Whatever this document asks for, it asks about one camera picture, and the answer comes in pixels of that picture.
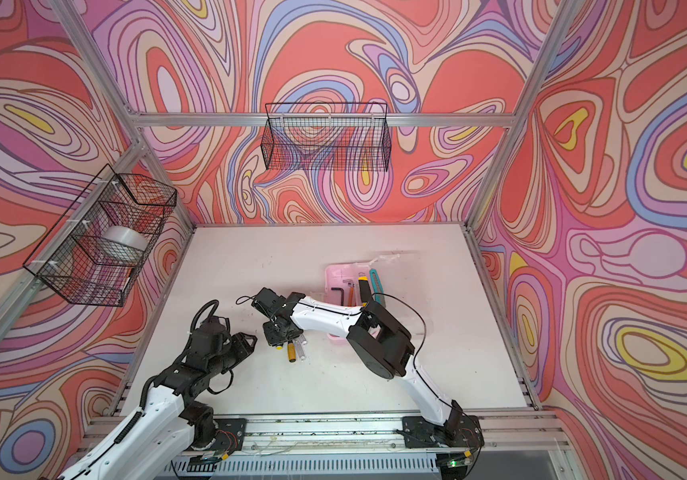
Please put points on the black yellow box cutter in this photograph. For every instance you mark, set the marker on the black yellow box cutter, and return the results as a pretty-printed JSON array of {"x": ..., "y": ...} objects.
[{"x": 365, "y": 292}]

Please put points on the back wall wire basket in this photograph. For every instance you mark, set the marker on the back wall wire basket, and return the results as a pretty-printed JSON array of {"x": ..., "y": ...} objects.
[{"x": 327, "y": 136}]

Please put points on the teal utility knife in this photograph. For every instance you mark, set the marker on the teal utility knife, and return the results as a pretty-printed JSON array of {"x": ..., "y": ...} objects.
[{"x": 376, "y": 286}]

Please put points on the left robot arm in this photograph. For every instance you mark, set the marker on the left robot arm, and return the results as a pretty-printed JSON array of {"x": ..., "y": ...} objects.
[{"x": 170, "y": 419}]

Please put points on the aluminium front rail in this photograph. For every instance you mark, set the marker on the aluminium front rail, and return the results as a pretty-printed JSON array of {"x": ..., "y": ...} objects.
[{"x": 511, "y": 430}]

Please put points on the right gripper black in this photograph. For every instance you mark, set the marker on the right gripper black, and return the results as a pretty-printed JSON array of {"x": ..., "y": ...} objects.
[{"x": 275, "y": 340}]

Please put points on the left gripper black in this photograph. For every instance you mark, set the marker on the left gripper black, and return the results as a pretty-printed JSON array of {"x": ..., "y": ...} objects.
[{"x": 242, "y": 347}]

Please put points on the silver tape roll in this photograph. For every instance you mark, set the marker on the silver tape roll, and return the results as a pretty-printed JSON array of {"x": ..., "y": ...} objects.
[{"x": 126, "y": 237}]

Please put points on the amber handled screwdriver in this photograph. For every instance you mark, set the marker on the amber handled screwdriver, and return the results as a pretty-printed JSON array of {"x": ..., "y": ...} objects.
[{"x": 292, "y": 355}]

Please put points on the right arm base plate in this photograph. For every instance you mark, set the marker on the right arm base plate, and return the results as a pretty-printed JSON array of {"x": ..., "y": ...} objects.
[{"x": 419, "y": 433}]

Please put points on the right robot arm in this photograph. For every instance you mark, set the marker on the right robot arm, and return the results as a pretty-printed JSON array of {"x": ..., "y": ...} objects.
[{"x": 381, "y": 342}]

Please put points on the left wall wire basket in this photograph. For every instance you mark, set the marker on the left wall wire basket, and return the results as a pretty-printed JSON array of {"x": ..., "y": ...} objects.
[{"x": 82, "y": 268}]

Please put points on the wall wire basket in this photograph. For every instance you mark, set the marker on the wall wire basket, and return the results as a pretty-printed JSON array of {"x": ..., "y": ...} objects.
[
  {"x": 327, "y": 136},
  {"x": 82, "y": 268}
]

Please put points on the pink plastic tool box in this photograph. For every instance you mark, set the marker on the pink plastic tool box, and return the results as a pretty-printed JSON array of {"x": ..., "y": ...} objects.
[{"x": 394, "y": 281}]

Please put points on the clear handled screwdriver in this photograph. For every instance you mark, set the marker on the clear handled screwdriver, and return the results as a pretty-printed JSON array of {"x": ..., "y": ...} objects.
[{"x": 299, "y": 345}]

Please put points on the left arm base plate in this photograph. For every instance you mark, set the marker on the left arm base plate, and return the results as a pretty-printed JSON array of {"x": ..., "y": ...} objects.
[{"x": 223, "y": 435}]

